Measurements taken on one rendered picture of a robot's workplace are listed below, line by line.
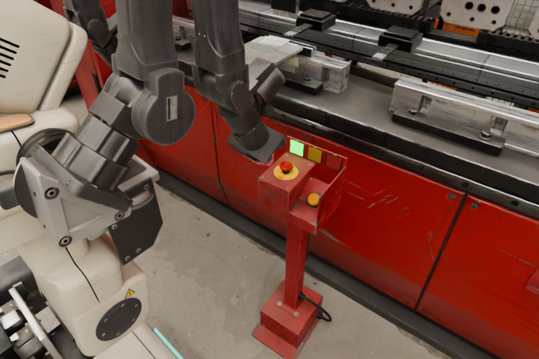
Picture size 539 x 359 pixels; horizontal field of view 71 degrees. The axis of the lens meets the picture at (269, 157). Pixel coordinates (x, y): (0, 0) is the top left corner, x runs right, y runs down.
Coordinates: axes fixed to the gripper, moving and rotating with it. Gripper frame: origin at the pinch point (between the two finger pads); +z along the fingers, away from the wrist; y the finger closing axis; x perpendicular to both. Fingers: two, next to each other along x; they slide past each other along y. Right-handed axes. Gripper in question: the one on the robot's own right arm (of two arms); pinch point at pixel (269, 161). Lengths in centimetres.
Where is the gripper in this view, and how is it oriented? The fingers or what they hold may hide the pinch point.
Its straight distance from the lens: 78.9
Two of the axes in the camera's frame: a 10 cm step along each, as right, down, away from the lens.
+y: -7.4, -4.1, 5.3
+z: 3.0, 5.0, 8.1
